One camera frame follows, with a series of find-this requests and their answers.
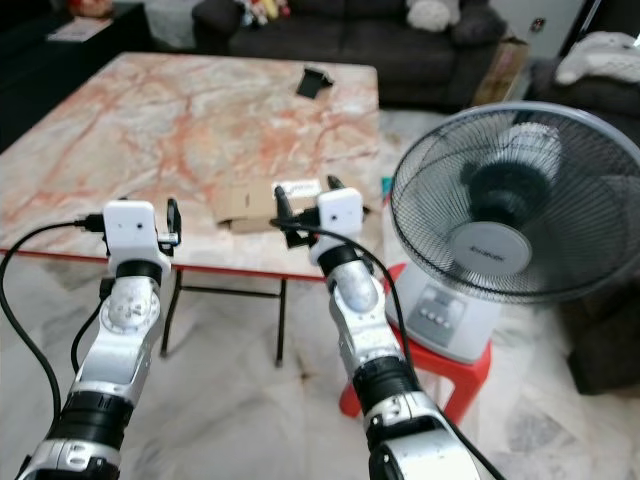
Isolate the brown cardboard box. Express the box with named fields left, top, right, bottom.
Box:
left=212, top=177, right=373, bottom=234

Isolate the marble top folding table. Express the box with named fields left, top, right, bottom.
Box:
left=0, top=52, right=385, bottom=367

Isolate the small black phone stand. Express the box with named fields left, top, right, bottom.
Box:
left=296, top=65, right=337, bottom=100

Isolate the dark grey sofa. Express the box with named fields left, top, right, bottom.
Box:
left=192, top=0, right=511, bottom=111

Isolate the black and white electric fan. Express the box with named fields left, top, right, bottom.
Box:
left=388, top=100, right=640, bottom=364

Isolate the long black low cabinet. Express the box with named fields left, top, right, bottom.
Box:
left=0, top=8, right=153, bottom=153

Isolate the colourful plush toy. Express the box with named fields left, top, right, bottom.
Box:
left=240, top=0, right=292, bottom=27

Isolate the white plush toy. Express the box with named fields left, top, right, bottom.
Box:
left=406, top=0, right=462, bottom=34

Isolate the upright brown cardboard carton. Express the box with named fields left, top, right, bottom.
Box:
left=469, top=37, right=530, bottom=107

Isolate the printed paper sheet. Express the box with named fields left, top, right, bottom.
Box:
left=47, top=17, right=114, bottom=44

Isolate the red plastic stool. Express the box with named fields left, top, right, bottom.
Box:
left=338, top=262, right=494, bottom=427

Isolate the red ornament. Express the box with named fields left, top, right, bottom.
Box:
left=67, top=0, right=114, bottom=19

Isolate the white cloth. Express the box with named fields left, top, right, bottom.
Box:
left=554, top=30, right=640, bottom=87

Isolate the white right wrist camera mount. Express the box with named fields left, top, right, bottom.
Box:
left=316, top=187, right=365, bottom=248

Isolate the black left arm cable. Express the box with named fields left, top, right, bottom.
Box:
left=0, top=220, right=107, bottom=403

